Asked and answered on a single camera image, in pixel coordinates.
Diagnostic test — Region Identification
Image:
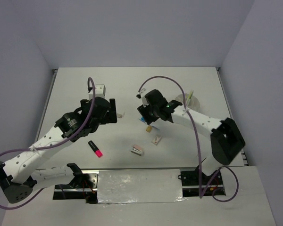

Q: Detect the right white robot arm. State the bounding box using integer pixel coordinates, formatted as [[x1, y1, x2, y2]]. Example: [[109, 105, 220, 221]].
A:
[[137, 89, 245, 184]]

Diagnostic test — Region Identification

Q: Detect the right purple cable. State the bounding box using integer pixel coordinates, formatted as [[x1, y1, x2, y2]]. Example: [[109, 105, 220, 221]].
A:
[[138, 75, 239, 203]]

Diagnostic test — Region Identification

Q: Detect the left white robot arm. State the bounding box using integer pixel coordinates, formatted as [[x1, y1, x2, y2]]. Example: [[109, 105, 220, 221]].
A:
[[0, 97, 117, 204]]

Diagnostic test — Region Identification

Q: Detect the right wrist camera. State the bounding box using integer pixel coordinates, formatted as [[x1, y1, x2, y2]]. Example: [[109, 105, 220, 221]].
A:
[[136, 88, 148, 107]]

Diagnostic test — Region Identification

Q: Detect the pink black highlighter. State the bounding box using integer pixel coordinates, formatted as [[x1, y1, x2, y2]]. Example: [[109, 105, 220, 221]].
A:
[[88, 140, 103, 158]]

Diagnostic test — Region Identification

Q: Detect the white round divided container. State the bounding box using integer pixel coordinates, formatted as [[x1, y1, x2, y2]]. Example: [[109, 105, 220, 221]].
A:
[[175, 94, 200, 112]]

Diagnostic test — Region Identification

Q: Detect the silver green pen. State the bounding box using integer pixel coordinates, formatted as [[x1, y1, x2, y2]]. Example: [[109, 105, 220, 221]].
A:
[[185, 93, 191, 106]]

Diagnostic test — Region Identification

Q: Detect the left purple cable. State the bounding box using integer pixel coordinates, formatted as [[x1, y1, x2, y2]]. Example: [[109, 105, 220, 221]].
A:
[[0, 77, 96, 210]]

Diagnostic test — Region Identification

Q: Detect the purple cable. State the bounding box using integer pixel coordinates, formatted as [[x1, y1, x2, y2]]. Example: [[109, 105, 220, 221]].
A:
[[138, 75, 239, 203], [0, 77, 96, 210]]

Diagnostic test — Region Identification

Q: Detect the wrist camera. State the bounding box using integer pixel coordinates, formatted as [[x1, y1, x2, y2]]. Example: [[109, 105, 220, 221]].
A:
[[88, 84, 106, 100], [136, 88, 148, 107]]

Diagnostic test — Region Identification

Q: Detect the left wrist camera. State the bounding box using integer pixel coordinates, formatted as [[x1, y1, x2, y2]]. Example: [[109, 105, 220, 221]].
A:
[[88, 84, 106, 100]]

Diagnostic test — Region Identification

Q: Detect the white red small box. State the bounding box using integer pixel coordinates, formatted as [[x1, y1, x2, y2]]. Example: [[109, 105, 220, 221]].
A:
[[151, 134, 162, 145]]

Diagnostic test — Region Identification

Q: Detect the silver foil cover plate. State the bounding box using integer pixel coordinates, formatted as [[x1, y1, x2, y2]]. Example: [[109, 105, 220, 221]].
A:
[[97, 169, 184, 204]]

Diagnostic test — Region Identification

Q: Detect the small yellow eraser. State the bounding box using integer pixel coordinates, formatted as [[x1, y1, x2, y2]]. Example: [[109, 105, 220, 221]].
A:
[[146, 126, 152, 132]]

